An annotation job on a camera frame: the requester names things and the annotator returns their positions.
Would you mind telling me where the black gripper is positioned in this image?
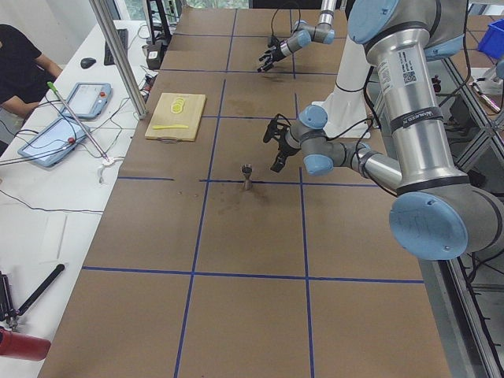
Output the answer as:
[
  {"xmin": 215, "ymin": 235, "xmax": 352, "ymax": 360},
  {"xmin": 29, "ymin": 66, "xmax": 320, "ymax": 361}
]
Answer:
[
  {"xmin": 270, "ymin": 128, "xmax": 301, "ymax": 172},
  {"xmin": 257, "ymin": 41, "xmax": 287, "ymax": 72}
]

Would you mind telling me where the steel jigger cup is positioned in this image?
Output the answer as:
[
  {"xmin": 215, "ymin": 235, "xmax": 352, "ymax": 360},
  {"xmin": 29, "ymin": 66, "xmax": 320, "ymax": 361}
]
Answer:
[{"xmin": 241, "ymin": 164, "xmax": 253, "ymax": 191}]

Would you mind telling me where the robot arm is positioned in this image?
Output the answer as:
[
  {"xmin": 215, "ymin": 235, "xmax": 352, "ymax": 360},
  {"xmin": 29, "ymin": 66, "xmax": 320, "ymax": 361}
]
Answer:
[
  {"xmin": 257, "ymin": 0, "xmax": 343, "ymax": 72},
  {"xmin": 264, "ymin": 1, "xmax": 503, "ymax": 260}
]

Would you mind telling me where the yellow plastic knife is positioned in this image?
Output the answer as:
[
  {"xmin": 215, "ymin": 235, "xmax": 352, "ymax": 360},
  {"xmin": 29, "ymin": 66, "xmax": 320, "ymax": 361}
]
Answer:
[{"xmin": 152, "ymin": 124, "xmax": 189, "ymax": 130}]

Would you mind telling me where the bamboo cutting board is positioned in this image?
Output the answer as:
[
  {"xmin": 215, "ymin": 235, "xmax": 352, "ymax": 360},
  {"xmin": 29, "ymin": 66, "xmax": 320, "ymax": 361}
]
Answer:
[{"xmin": 145, "ymin": 93, "xmax": 206, "ymax": 142}]

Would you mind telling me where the black box with label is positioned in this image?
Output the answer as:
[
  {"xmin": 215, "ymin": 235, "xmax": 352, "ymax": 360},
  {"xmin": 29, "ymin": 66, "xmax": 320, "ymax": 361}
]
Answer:
[{"xmin": 146, "ymin": 43, "xmax": 166, "ymax": 70}]

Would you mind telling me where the black keyboard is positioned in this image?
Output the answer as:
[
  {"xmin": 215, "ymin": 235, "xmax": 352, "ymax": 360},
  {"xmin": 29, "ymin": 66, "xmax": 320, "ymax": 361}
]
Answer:
[{"xmin": 103, "ymin": 28, "xmax": 130, "ymax": 67}]

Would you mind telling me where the black computer mouse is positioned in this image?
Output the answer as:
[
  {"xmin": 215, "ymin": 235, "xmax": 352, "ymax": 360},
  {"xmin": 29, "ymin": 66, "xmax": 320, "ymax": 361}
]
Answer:
[{"xmin": 80, "ymin": 57, "xmax": 96, "ymax": 69}]

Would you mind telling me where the right teach pendant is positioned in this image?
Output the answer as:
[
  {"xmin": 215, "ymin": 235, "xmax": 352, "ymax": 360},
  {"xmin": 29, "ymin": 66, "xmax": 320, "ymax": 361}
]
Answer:
[{"xmin": 66, "ymin": 82, "xmax": 112, "ymax": 120}]

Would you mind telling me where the teach pendant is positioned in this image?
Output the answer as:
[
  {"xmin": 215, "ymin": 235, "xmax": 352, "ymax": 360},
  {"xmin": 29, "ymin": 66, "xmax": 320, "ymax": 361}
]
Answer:
[
  {"xmin": 66, "ymin": 82, "xmax": 112, "ymax": 120},
  {"xmin": 17, "ymin": 117, "xmax": 87, "ymax": 168}
]

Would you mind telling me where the slanted metal rod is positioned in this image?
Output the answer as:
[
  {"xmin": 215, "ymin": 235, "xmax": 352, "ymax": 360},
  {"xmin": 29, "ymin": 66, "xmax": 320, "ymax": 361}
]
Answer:
[{"xmin": 46, "ymin": 81, "xmax": 110, "ymax": 164}]

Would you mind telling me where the blue plastic bin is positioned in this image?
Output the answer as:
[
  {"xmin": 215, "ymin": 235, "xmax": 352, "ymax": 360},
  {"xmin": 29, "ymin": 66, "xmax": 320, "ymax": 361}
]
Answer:
[{"xmin": 477, "ymin": 19, "xmax": 504, "ymax": 59}]

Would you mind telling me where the left teach pendant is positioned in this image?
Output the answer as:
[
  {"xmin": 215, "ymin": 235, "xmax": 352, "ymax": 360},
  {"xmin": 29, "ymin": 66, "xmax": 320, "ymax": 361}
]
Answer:
[{"xmin": 17, "ymin": 117, "xmax": 87, "ymax": 168}]

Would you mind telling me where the man in black shirt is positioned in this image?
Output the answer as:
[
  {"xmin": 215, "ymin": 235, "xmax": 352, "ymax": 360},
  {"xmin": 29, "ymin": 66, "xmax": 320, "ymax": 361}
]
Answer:
[{"xmin": 1, "ymin": 24, "xmax": 62, "ymax": 119}]

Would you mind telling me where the black tripod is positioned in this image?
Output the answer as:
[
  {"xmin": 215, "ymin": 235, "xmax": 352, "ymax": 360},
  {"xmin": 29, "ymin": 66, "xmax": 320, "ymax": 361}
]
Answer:
[{"xmin": 0, "ymin": 262, "xmax": 66, "ymax": 330}]

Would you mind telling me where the red cylinder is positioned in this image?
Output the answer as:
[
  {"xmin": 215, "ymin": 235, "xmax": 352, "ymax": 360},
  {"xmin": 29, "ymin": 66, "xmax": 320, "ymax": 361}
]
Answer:
[{"xmin": 0, "ymin": 327, "xmax": 51, "ymax": 361}]

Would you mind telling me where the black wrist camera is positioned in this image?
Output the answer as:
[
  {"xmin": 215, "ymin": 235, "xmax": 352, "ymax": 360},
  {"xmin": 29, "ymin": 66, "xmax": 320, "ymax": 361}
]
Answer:
[{"xmin": 263, "ymin": 113, "xmax": 291, "ymax": 143}]

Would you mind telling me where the black camera cable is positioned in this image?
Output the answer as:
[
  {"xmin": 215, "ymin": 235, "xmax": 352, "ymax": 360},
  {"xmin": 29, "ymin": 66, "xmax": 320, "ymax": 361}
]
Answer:
[
  {"xmin": 269, "ymin": 6, "xmax": 304, "ymax": 46},
  {"xmin": 324, "ymin": 66, "xmax": 379, "ymax": 143}
]

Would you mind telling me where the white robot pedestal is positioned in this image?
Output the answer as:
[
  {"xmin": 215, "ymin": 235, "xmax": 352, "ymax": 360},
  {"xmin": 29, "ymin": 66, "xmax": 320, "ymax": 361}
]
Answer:
[{"xmin": 310, "ymin": 0, "xmax": 373, "ymax": 139}]

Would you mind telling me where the aluminium frame post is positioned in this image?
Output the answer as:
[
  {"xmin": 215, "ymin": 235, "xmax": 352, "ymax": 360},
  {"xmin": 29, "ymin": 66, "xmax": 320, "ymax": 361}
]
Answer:
[{"xmin": 89, "ymin": 0, "xmax": 147, "ymax": 120}]

